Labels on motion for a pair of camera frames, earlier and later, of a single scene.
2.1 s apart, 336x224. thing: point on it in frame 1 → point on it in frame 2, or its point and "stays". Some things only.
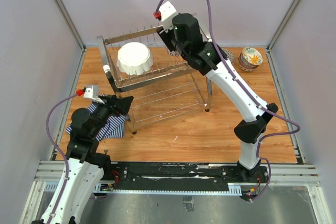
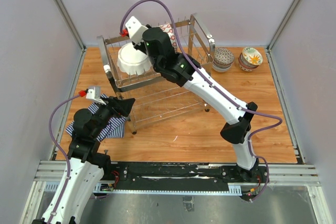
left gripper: (121, 104) stays
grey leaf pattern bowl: (245, 62) stays
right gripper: (165, 36) → (147, 29)
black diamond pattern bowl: (246, 68) stays
